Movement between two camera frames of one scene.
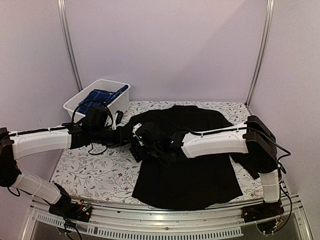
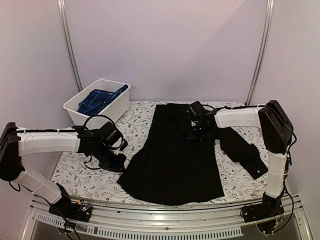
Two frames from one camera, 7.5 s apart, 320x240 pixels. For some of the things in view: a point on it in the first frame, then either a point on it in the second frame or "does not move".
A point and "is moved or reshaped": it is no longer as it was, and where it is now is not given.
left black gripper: [121, 133] → [118, 165]
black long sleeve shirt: [192, 182] is moved or reshaped
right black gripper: [138, 154] → [191, 136]
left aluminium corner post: [61, 6] does not move
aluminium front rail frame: [144, 222] does not move
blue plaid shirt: [99, 97] does not move
